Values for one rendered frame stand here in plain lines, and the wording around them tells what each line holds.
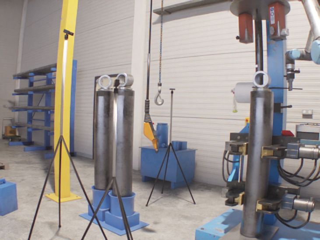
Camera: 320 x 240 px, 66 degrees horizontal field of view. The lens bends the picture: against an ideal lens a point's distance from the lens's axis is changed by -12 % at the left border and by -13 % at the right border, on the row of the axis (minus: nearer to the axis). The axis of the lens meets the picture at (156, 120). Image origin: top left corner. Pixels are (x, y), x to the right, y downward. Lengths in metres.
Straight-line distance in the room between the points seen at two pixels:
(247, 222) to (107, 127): 1.75
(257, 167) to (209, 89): 2.83
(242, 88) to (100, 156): 1.85
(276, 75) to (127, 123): 1.59
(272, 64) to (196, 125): 2.60
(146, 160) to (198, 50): 2.22
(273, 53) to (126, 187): 2.06
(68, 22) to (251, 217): 3.31
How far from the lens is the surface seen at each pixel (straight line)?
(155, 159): 4.83
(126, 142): 2.84
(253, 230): 2.64
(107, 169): 3.14
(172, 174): 4.64
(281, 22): 2.52
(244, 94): 3.44
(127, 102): 2.83
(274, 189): 2.74
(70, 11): 4.10
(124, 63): 6.52
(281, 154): 2.40
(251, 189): 2.52
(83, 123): 7.63
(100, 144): 3.09
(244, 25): 2.74
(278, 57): 2.95
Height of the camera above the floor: 1.25
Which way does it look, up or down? 2 degrees down
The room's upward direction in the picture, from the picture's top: 2 degrees clockwise
